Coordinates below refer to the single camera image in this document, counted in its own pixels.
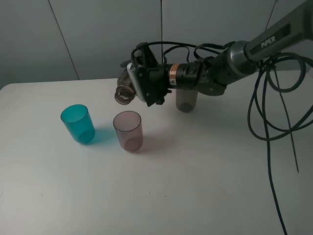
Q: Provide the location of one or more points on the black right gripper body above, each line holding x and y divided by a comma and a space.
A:
156, 83

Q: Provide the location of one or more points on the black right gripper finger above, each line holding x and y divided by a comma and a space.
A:
135, 81

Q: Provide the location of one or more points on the brown transparent water bottle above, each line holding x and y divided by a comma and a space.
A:
125, 91

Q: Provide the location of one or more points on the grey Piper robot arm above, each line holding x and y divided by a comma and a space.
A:
210, 76

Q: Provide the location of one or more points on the grey transparent plastic cup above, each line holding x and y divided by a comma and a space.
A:
186, 100

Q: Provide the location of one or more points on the pink transparent plastic cup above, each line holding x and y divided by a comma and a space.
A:
128, 127

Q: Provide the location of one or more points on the teal transparent plastic cup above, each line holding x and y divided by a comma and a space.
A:
77, 120

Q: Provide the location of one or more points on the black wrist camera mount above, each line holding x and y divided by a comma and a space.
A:
142, 56

